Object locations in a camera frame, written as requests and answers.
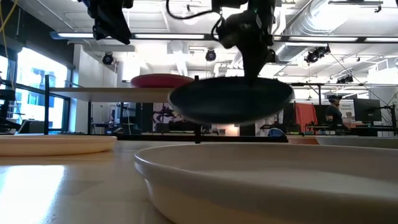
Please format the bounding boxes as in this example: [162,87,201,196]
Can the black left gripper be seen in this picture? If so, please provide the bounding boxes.
[79,0,134,45]

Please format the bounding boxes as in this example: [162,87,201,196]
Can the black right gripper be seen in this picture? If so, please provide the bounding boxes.
[211,0,277,86]

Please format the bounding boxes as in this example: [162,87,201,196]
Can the dark teal plate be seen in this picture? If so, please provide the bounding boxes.
[169,77,295,125]

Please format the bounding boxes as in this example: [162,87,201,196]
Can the pink plate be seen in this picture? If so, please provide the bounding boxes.
[130,73,195,89]

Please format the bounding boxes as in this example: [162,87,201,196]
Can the beige plate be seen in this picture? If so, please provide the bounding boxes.
[134,142,398,224]

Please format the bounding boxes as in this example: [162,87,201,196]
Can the peach plate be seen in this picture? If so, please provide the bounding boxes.
[0,134,118,157]

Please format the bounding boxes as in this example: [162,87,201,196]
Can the linear ceiling light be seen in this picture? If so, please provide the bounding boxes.
[49,30,206,40]
[273,35,398,44]

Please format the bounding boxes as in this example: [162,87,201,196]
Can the orange cloth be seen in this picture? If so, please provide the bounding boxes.
[294,102,318,134]

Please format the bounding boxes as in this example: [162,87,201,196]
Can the person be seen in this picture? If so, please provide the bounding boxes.
[325,95,345,130]

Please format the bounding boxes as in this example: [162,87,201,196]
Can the white poster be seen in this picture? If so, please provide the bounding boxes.
[338,101,355,121]

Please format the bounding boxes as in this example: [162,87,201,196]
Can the office desk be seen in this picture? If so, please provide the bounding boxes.
[306,123,398,138]

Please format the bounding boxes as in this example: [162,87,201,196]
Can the black office monitor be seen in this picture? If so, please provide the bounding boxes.
[353,98,382,123]

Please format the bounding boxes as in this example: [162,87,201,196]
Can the black aluminium table frame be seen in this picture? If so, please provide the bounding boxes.
[116,133,289,144]

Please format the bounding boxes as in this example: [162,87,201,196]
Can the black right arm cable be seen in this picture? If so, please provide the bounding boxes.
[165,0,225,42]

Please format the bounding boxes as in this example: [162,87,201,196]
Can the silver ventilation duct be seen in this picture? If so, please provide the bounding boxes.
[275,0,354,63]

